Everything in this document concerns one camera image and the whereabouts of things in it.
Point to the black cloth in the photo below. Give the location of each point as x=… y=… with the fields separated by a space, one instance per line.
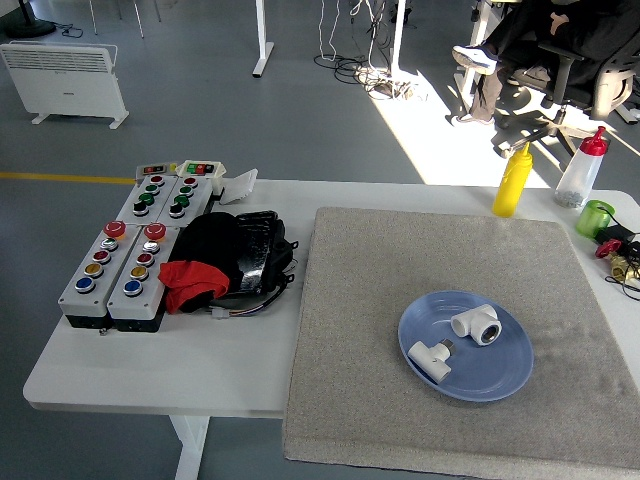
x=207 y=240

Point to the black fan base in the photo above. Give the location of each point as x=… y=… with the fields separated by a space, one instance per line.
x=30 y=26

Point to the three-button control box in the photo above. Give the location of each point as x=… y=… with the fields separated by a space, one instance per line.
x=167 y=197
x=132 y=192

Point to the red cloth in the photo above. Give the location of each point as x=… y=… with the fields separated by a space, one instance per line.
x=192 y=282

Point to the slim white tee pipe fitting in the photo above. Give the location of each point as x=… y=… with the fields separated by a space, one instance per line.
x=427 y=357

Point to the small grey switch box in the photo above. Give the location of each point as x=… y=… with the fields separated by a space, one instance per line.
x=156 y=170

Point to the blue plate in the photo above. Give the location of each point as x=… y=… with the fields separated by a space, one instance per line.
x=495 y=370

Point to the seated person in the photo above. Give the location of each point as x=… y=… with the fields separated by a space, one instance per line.
x=520 y=25

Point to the white desk leg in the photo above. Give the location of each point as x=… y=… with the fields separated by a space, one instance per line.
x=262 y=45
x=397 y=35
x=475 y=30

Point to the five-button control box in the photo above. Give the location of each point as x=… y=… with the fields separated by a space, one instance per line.
x=80 y=300
x=125 y=305

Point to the cream switch box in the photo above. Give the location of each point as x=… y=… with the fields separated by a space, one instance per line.
x=202 y=170

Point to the white panel heater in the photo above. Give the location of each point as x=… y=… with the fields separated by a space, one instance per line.
x=65 y=85

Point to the grey-brown mat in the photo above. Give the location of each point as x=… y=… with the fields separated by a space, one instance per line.
x=375 y=300

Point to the black office chair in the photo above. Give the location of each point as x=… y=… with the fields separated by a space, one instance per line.
x=575 y=95

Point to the clear squeeze bottle red cap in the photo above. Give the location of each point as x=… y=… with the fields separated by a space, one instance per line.
x=580 y=175

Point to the yellow squeeze bottle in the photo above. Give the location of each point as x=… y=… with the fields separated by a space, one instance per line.
x=511 y=187

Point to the thick white tee pipe fitting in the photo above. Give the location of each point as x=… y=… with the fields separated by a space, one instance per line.
x=472 y=320

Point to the white table leg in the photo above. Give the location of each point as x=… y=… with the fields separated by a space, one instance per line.
x=190 y=445

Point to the white plastic cover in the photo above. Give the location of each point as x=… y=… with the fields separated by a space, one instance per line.
x=239 y=187

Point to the black power adapter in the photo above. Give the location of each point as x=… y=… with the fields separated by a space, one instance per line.
x=617 y=232

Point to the green plastic cup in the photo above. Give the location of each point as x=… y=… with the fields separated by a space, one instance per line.
x=592 y=220

